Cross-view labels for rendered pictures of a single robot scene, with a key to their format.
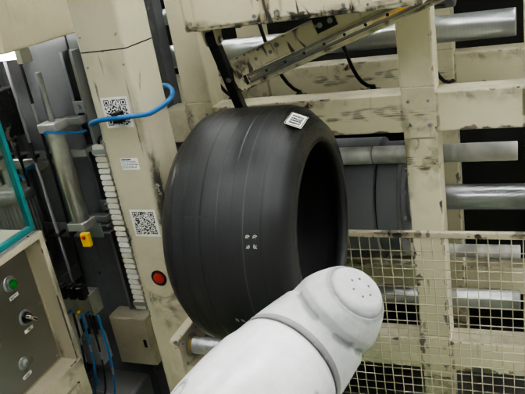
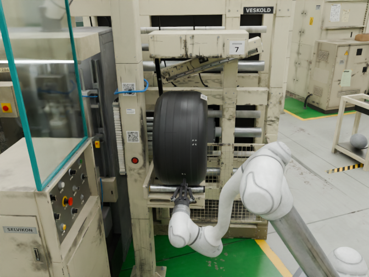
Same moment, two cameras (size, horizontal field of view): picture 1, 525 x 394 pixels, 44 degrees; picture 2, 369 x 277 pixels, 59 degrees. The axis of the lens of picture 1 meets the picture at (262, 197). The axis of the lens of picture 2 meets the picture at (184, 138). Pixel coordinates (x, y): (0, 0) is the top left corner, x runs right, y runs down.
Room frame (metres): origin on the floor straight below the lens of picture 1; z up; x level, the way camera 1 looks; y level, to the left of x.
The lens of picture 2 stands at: (-0.27, 0.63, 1.97)
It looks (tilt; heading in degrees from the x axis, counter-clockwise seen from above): 23 degrees down; 340
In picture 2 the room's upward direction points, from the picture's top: 1 degrees counter-clockwise
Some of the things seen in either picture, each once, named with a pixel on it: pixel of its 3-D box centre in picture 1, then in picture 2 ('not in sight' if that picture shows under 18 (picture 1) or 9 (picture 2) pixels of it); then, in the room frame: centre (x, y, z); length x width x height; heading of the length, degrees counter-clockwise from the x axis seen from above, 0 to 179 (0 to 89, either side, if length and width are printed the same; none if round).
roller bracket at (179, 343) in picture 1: (210, 313); (151, 176); (1.56, 0.20, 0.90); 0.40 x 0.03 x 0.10; 156
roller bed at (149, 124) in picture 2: not in sight; (152, 133); (1.93, 0.08, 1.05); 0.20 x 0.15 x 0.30; 66
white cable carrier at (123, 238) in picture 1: (126, 227); (121, 138); (1.59, 0.37, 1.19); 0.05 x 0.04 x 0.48; 156
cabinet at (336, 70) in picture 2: not in sight; (340, 75); (4.33, -4.16, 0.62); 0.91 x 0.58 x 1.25; 88
